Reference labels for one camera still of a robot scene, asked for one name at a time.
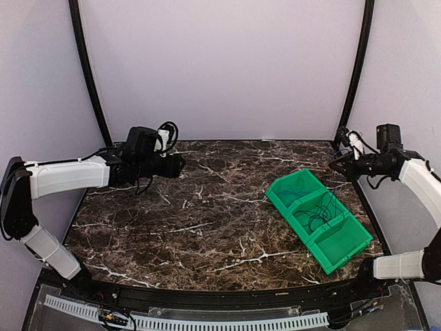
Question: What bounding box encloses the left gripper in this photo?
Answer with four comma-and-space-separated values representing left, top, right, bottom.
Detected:
136, 152, 185, 179

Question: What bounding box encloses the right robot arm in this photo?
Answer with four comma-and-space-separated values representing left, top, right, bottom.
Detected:
329, 123, 440, 299

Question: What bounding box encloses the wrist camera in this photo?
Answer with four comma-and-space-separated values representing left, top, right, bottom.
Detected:
336, 126, 365, 156
154, 121, 178, 156

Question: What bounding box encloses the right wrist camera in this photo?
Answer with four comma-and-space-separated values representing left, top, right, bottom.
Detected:
336, 126, 365, 156

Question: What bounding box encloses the green bin near compartment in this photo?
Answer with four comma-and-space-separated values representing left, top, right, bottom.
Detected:
306, 212, 373, 275

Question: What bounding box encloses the dark blue cable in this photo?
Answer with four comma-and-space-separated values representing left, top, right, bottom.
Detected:
316, 144, 345, 232

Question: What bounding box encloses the left black frame post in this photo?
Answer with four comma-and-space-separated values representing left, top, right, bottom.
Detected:
68, 0, 113, 147

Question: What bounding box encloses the light blue cable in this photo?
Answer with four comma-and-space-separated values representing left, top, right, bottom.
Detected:
277, 177, 311, 201

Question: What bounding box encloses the white slotted cable duct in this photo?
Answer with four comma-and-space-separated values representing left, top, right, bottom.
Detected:
44, 294, 329, 330

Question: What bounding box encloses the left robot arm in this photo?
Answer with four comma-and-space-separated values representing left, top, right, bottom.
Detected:
1, 121, 185, 301

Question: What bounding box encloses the black front rail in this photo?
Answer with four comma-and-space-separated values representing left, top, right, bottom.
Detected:
61, 275, 387, 313

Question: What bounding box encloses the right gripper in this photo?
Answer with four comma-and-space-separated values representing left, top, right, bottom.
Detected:
329, 150, 391, 183

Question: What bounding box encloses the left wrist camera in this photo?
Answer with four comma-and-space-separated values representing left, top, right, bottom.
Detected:
154, 121, 178, 156

